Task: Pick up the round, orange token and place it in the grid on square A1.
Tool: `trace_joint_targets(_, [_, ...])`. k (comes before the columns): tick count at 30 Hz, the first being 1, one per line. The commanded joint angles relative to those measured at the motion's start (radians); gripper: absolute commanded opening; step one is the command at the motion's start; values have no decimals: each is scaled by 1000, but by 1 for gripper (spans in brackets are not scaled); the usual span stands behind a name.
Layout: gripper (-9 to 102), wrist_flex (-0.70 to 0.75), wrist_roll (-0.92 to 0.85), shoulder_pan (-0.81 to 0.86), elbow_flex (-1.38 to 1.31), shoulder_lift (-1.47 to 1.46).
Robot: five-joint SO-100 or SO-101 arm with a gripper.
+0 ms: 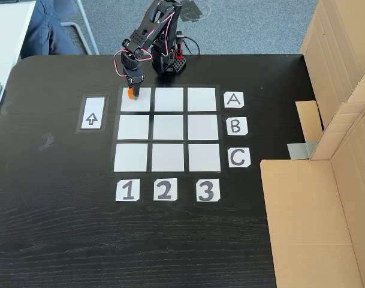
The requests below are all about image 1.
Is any white nine-square grid sheet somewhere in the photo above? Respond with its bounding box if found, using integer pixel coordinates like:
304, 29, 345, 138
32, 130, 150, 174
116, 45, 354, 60
111, 84, 228, 175

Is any white arrow paper sheet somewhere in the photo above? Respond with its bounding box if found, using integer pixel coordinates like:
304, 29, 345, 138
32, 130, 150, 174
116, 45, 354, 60
76, 92, 110, 134

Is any black floor tape patch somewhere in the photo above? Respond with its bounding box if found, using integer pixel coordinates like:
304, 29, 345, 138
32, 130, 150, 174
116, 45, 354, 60
179, 0, 212, 23

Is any paper label number 1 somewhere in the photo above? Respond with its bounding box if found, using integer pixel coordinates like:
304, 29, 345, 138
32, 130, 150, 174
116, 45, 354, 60
115, 179, 140, 202

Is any paper label letter A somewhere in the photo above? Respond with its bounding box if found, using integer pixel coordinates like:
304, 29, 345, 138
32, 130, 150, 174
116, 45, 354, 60
223, 91, 246, 109

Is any person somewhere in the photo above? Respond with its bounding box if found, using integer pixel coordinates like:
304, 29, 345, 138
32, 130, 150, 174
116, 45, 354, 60
19, 0, 80, 59

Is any paper label number 2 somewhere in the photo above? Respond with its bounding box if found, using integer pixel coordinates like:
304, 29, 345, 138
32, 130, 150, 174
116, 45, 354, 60
153, 178, 178, 202

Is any paper label letter B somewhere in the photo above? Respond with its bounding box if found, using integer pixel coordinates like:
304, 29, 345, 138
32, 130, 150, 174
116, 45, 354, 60
226, 116, 249, 136

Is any paper label number 3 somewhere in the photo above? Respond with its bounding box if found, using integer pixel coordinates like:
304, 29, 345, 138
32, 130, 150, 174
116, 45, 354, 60
195, 179, 221, 202

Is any paper label letter C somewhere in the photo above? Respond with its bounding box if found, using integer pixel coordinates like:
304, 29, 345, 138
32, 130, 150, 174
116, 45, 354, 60
227, 147, 251, 169

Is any white table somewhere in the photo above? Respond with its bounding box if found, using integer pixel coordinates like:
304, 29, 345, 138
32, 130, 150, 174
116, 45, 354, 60
0, 0, 37, 85

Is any small brown cardboard flap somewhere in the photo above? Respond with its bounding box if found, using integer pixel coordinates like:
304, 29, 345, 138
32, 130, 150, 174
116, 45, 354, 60
295, 100, 325, 142

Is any tall brown cardboard box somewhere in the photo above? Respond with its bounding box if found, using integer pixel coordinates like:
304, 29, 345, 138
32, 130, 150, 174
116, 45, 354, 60
298, 0, 365, 133

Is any open brown cardboard box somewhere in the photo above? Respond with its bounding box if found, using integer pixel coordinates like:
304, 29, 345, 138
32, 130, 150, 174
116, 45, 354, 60
260, 101, 365, 288

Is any white metal chair frame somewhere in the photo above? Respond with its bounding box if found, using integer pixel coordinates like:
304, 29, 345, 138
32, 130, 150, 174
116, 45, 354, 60
61, 0, 99, 55

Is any black power cable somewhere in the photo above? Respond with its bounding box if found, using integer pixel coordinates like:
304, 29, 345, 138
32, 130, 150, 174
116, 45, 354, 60
182, 35, 201, 56

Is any grey duct tape strip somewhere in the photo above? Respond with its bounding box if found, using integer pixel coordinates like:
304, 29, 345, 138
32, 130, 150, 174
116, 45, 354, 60
286, 140, 318, 160

